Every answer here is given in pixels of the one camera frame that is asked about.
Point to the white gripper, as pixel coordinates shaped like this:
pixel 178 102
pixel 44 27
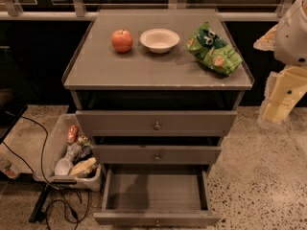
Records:
pixel 293 37

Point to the grey bottom drawer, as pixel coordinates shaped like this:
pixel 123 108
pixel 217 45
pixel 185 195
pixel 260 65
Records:
pixel 156 196

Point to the grey drawer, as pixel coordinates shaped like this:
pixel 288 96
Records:
pixel 156 196
pixel 155 123
pixel 187 155

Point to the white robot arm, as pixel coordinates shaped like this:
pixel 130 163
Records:
pixel 288 41

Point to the grey drawer cabinet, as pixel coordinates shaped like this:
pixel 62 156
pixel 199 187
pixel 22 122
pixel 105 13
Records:
pixel 99 78

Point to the grey top drawer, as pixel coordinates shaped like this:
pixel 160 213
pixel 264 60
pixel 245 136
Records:
pixel 155 123

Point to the grey middle drawer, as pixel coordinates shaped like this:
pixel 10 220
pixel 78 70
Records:
pixel 187 155

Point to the green snack bag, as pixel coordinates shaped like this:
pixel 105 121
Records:
pixel 212 51

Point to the white bowl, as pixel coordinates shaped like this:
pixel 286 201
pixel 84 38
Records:
pixel 159 41

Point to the red apple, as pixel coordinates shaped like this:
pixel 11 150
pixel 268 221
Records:
pixel 122 41

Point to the red soda can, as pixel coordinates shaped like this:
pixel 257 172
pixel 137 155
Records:
pixel 72 134

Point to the yellow sponge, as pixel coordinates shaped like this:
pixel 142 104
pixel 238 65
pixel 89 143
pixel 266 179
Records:
pixel 84 168

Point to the clear plastic bin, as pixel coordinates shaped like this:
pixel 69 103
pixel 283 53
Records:
pixel 54 150

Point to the white plastic cup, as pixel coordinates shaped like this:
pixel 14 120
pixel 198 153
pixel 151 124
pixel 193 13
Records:
pixel 63 167

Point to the metal railing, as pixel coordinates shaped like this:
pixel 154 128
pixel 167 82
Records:
pixel 76 4

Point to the black stand leg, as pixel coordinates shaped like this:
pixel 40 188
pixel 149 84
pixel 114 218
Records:
pixel 37 213

